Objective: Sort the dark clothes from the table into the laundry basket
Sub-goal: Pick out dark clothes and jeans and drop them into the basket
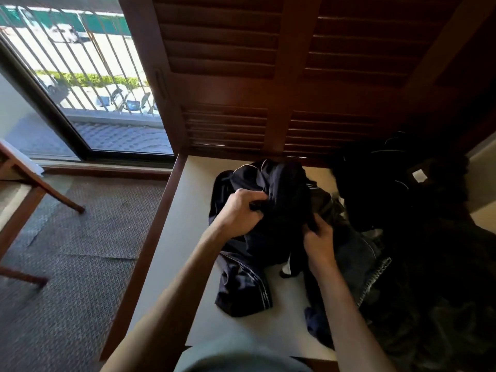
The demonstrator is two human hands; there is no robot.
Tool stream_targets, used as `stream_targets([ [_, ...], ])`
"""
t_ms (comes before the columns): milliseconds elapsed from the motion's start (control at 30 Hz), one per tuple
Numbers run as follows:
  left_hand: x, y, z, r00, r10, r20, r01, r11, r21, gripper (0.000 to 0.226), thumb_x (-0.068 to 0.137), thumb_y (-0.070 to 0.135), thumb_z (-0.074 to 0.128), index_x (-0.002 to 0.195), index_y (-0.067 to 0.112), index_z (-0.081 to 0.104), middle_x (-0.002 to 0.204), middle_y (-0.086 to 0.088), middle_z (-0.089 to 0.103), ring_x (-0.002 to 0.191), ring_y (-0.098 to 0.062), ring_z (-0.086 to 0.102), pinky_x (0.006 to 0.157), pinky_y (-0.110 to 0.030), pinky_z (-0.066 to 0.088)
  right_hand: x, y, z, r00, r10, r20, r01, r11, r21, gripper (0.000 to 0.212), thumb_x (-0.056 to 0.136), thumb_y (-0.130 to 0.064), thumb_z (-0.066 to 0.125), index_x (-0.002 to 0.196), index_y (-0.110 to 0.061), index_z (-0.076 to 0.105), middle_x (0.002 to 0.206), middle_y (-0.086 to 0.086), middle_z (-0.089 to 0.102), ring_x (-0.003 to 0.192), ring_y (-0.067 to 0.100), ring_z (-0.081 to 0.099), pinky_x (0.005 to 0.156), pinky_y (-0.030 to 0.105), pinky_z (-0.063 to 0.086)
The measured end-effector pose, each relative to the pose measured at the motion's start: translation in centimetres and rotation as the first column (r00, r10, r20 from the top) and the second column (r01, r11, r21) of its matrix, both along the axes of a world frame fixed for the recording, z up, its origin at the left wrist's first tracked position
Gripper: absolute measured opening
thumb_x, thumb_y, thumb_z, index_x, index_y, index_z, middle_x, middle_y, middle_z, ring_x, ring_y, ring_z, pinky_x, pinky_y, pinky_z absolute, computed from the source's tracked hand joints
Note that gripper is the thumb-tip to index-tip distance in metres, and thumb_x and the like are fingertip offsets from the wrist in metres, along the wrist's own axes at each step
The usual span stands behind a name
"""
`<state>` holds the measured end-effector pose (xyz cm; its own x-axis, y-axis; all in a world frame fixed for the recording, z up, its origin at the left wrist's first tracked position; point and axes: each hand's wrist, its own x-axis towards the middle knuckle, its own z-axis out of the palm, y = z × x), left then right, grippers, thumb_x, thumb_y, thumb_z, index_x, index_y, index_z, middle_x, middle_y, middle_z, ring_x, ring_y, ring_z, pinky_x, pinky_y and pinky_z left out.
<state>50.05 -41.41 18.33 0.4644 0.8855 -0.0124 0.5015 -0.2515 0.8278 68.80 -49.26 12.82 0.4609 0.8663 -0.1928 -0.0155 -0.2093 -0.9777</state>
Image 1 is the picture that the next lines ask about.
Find dark-framed glass balcony door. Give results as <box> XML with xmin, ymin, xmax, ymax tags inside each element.
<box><xmin>0</xmin><ymin>0</ymin><xmax>176</xmax><ymax>164</ymax></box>

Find green hedge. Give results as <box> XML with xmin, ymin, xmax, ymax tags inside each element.
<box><xmin>33</xmin><ymin>69</ymin><xmax>150</xmax><ymax>89</ymax></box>

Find black garment with white piping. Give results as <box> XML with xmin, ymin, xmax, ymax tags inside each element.
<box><xmin>208</xmin><ymin>159</ymin><xmax>338</xmax><ymax>318</ymax></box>

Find blue denim jeans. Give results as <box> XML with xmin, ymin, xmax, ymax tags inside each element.
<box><xmin>304</xmin><ymin>197</ymin><xmax>392</xmax><ymax>350</ymax></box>

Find wooden chair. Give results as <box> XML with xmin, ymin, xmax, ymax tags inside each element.
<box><xmin>0</xmin><ymin>138</ymin><xmax>86</xmax><ymax>288</ymax></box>

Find metal balcony railing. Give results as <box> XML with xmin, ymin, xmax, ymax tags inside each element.
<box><xmin>0</xmin><ymin>5</ymin><xmax>162</xmax><ymax>117</ymax></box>

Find person's right forearm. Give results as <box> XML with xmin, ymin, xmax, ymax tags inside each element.
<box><xmin>308</xmin><ymin>259</ymin><xmax>397</xmax><ymax>372</ymax></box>

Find person's right hand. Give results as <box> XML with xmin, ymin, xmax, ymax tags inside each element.
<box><xmin>302</xmin><ymin>213</ymin><xmax>337</xmax><ymax>269</ymax></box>

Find parked light car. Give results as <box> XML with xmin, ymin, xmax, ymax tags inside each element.
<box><xmin>94</xmin><ymin>84</ymin><xmax>156</xmax><ymax>113</ymax></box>

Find white car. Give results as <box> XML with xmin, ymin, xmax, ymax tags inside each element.
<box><xmin>47</xmin><ymin>23</ymin><xmax>81</xmax><ymax>44</ymax></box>

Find pile of dark clothes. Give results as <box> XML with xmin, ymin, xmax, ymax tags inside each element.
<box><xmin>329</xmin><ymin>129</ymin><xmax>496</xmax><ymax>372</ymax></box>

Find person's left hand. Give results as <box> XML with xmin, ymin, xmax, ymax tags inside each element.
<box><xmin>212</xmin><ymin>188</ymin><xmax>270</xmax><ymax>240</ymax></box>

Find wooden table frame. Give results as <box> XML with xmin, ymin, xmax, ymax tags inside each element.
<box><xmin>99</xmin><ymin>152</ymin><xmax>189</xmax><ymax>361</ymax></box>

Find person's grey shirt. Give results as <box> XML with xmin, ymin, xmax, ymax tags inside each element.
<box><xmin>174</xmin><ymin>332</ymin><xmax>315</xmax><ymax>372</ymax></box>

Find person's left forearm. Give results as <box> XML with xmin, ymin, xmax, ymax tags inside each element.
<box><xmin>100</xmin><ymin>224</ymin><xmax>234</xmax><ymax>372</ymax></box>

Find brown wooden louvered shutter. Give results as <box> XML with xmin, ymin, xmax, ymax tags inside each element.
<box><xmin>117</xmin><ymin>0</ymin><xmax>323</xmax><ymax>160</ymax></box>
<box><xmin>282</xmin><ymin>0</ymin><xmax>496</xmax><ymax>161</ymax></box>

